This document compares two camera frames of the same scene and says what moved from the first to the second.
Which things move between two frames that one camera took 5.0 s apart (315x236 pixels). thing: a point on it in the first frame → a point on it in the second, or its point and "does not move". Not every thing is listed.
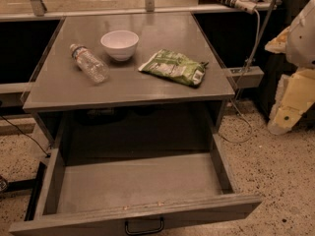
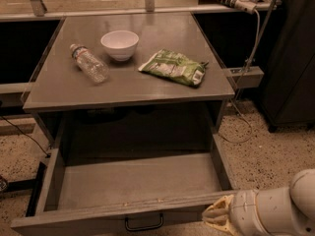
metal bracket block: (245, 77) does not move
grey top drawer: (137, 194) does not move
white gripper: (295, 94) → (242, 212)
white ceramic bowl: (121, 43) does not move
